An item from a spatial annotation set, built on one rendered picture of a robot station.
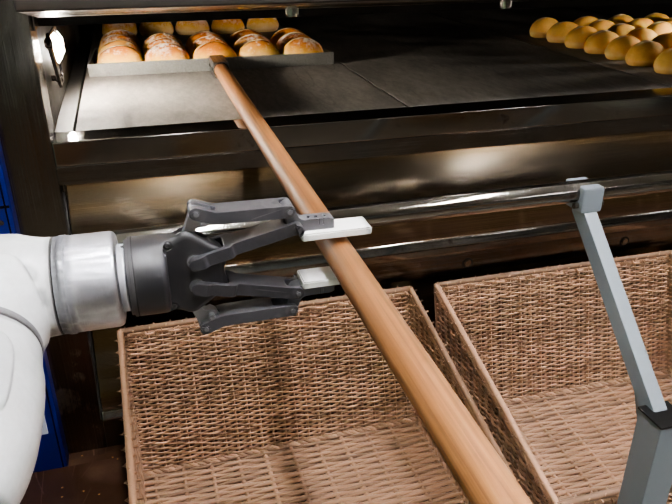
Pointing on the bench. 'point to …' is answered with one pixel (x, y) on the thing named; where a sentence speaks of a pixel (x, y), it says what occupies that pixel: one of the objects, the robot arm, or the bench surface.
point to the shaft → (391, 332)
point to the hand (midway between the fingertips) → (335, 252)
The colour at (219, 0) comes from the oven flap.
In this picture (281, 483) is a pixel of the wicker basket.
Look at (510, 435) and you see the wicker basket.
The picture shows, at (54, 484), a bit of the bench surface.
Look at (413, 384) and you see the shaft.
